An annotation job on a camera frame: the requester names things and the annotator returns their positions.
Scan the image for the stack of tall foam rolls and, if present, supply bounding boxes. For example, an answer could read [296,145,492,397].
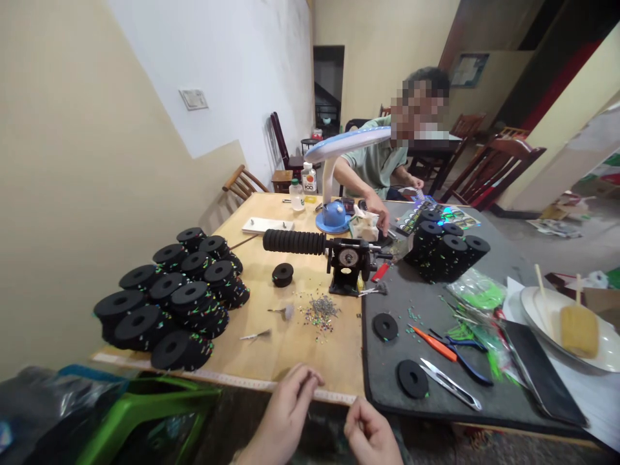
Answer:
[403,209,491,285]

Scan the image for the flat black foam disc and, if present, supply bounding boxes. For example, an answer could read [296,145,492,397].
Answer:
[372,313,400,342]
[397,359,431,400]

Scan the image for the holographic sticker sheets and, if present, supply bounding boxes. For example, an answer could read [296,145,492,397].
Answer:
[395,199,483,238]

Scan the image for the green plastic stool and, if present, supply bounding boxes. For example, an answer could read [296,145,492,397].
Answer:
[75,375,225,465]

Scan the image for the framed wall picture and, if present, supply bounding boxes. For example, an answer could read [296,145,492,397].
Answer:
[450,52,491,90]

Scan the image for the pile of metal pins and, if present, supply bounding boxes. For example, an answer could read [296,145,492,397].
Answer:
[296,294,343,341]

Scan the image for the person's left fingers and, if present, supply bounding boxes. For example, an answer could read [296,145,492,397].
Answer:
[285,363,326,394]

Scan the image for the white measuring tape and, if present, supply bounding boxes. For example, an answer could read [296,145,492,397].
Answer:
[92,352,360,407]

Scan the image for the light wooden chair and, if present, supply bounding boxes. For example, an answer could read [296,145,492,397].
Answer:
[222,164,270,202]

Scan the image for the corn cob on stick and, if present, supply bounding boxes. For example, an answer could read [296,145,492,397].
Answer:
[559,273,601,360]

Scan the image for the dark red wooden chair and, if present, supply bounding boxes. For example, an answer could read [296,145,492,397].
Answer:
[438,137,548,212]

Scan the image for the green label plastic bottle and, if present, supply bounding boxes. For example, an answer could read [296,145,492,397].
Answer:
[289,178,306,212]

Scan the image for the orange handled tool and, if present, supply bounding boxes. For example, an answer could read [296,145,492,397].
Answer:
[410,324,459,363]

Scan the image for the newspaper on floor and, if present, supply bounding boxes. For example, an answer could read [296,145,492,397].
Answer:
[526,217,583,240]

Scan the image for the dark slatted chair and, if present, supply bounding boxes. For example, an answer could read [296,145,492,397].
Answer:
[269,112,311,171]

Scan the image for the white board with pegs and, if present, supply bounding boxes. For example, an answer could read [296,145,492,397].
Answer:
[241,217,295,236]

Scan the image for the small thick foam ring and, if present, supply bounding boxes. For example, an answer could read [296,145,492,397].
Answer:
[271,263,295,289]

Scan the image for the pile of black foam discs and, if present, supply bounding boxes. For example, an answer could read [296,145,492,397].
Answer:
[93,226,251,373]

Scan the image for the black winding machine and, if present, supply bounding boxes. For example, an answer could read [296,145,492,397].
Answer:
[325,237,394,297]

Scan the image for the blue desk lamp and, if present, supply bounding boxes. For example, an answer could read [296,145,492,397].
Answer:
[304,127,394,234]

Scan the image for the blue handled pliers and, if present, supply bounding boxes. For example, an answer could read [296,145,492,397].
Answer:
[429,328,495,388]

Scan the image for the black flat notebook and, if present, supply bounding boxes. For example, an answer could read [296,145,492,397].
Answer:
[500,319,590,429]

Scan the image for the white plate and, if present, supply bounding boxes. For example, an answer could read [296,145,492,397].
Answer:
[520,285,620,375]

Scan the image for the person's left hand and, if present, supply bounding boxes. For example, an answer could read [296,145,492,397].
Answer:
[254,363,326,451]

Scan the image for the white wall switch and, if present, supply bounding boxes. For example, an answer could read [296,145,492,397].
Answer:
[178,88,210,111]

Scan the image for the bag of green strands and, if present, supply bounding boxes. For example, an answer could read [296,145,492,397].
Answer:
[445,267,508,312]

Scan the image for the silver thread snips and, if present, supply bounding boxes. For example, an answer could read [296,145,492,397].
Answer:
[419,357,483,412]

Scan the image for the grey work mat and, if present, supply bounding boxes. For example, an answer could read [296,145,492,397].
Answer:
[360,201,597,433]

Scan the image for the tissue box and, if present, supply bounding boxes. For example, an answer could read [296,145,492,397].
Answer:
[348,203,380,241]

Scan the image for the black plastic bag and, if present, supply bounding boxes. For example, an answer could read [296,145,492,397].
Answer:
[0,366,128,465]

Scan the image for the person's right hand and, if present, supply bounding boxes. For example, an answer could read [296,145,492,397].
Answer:
[342,398,406,465]

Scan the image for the person's right fingers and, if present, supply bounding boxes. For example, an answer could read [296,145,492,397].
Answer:
[342,398,381,437]

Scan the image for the small wooden stool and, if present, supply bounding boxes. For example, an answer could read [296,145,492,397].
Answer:
[271,169,295,194]

